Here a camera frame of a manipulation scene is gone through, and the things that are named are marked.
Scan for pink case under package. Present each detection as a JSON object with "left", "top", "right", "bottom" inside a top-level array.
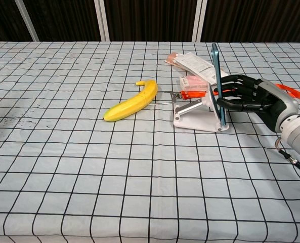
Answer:
[{"left": 165, "top": 53, "right": 184, "bottom": 67}]

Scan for white folding phone stand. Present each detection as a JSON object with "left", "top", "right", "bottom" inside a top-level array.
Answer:
[{"left": 173, "top": 82, "right": 229, "bottom": 132}]

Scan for right wrist cable with plug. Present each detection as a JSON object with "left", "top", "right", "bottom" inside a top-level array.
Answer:
[{"left": 275, "top": 137, "right": 300, "bottom": 169}]

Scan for yellow banana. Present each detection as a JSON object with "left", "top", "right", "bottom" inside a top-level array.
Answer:
[{"left": 103, "top": 79, "right": 158, "bottom": 123}]

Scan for white partition frame post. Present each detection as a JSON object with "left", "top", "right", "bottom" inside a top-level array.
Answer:
[
  {"left": 191, "top": 0, "right": 208, "bottom": 43},
  {"left": 14, "top": 0, "right": 40, "bottom": 42},
  {"left": 94, "top": 0, "right": 111, "bottom": 42}
]

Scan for light blue checked tablecloth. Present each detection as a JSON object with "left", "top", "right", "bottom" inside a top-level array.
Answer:
[{"left": 0, "top": 41, "right": 300, "bottom": 243}]

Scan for small pink white box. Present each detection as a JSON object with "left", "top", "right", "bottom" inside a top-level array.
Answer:
[{"left": 179, "top": 75, "right": 208, "bottom": 91}]

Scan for black smartphone with blue frame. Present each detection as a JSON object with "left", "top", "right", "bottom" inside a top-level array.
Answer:
[{"left": 210, "top": 43, "right": 228, "bottom": 127}]

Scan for white printed package card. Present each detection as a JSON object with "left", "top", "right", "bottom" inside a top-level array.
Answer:
[{"left": 175, "top": 52, "right": 229, "bottom": 86}]

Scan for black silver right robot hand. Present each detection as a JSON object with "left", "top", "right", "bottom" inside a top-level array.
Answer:
[{"left": 212, "top": 74, "right": 299, "bottom": 134}]

